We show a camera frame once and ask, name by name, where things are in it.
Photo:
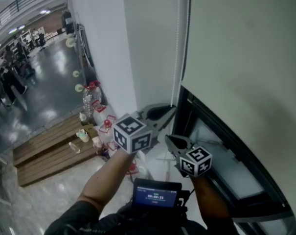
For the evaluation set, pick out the person's left forearm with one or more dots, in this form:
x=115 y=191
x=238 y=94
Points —
x=106 y=180

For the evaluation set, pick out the person's right forearm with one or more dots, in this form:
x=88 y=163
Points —
x=209 y=199

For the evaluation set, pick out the black balcony railing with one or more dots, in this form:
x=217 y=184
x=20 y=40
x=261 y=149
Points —
x=17 y=5

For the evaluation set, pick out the folded trolley with cream wheels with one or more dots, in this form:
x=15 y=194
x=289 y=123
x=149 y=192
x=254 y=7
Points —
x=86 y=55

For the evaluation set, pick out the person's dark shirt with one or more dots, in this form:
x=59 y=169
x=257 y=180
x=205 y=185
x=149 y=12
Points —
x=74 y=219

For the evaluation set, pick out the wooden step platform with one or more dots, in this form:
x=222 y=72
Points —
x=47 y=165

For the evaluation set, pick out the white spray bottle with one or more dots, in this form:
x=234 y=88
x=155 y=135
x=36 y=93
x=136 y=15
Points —
x=83 y=117

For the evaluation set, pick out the small cardboard box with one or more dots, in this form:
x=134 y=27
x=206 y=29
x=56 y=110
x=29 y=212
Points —
x=90 y=128

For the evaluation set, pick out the small clear plastic bottle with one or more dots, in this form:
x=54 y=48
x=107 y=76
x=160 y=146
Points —
x=74 y=147

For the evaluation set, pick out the black framed window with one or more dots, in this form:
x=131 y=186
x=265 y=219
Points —
x=184 y=111

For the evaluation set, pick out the black chest-mounted screen device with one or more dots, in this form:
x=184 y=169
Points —
x=155 y=196

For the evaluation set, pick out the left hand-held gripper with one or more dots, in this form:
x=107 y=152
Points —
x=129 y=126

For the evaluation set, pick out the dark patterned bottle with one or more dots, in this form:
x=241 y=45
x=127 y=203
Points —
x=104 y=153

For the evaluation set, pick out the standing rack with grey garments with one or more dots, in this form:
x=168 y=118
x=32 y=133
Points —
x=67 y=22

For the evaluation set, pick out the large clear water jug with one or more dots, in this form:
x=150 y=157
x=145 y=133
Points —
x=112 y=147
x=133 y=168
x=105 y=133
x=102 y=115
x=89 y=99

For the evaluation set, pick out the beige roller blind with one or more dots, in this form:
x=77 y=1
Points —
x=235 y=45

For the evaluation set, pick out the small pink figurine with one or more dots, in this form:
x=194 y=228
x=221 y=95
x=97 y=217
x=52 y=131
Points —
x=97 y=142

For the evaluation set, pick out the black wheeled equipment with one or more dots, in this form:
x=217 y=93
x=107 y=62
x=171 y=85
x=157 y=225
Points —
x=28 y=68

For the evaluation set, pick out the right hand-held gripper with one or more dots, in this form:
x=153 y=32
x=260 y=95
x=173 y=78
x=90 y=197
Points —
x=199 y=155

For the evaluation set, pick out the group of ceiling lights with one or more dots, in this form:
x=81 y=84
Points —
x=45 y=11

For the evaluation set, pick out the white shelf rack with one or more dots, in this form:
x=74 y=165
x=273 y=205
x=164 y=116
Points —
x=24 y=37

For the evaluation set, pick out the pale green cup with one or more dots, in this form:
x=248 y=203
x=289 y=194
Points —
x=83 y=136

